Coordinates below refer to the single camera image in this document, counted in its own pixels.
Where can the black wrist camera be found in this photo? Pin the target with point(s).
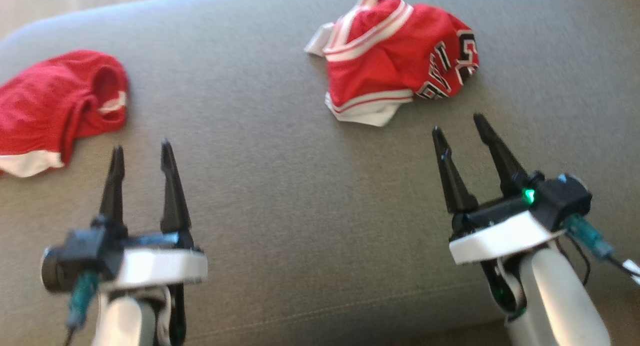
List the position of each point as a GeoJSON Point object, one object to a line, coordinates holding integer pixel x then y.
{"type": "Point", "coordinates": [75, 261]}
{"type": "Point", "coordinates": [565, 198]}

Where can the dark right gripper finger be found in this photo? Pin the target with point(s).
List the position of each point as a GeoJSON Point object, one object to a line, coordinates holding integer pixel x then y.
{"type": "Point", "coordinates": [455, 186]}
{"type": "Point", "coordinates": [505, 168]}

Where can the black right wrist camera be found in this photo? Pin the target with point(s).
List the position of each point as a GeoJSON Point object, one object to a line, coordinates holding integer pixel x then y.
{"type": "Point", "coordinates": [565, 198]}

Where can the large grey sofa seat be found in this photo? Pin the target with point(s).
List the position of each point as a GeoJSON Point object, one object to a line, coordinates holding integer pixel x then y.
{"type": "Point", "coordinates": [300, 186]}

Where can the red jersey with black lettering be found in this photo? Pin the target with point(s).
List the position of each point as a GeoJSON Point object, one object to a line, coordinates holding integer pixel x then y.
{"type": "Point", "coordinates": [380, 60]}

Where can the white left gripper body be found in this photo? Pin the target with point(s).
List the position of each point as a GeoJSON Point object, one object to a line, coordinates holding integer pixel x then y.
{"type": "Point", "coordinates": [155, 266]}

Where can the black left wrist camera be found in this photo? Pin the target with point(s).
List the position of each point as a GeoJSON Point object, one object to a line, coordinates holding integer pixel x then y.
{"type": "Point", "coordinates": [75, 261]}

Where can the red knit garment white trim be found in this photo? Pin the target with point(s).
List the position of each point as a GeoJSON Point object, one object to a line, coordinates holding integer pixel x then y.
{"type": "Point", "coordinates": [45, 105]}

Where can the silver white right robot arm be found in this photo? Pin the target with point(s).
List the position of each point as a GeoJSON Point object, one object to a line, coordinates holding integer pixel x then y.
{"type": "Point", "coordinates": [555, 296]}

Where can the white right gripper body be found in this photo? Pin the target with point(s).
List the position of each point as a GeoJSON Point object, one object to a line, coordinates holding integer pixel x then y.
{"type": "Point", "coordinates": [500, 236]}

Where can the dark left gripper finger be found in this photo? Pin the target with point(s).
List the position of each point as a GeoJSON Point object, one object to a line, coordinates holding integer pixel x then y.
{"type": "Point", "coordinates": [114, 196]}
{"type": "Point", "coordinates": [173, 206]}

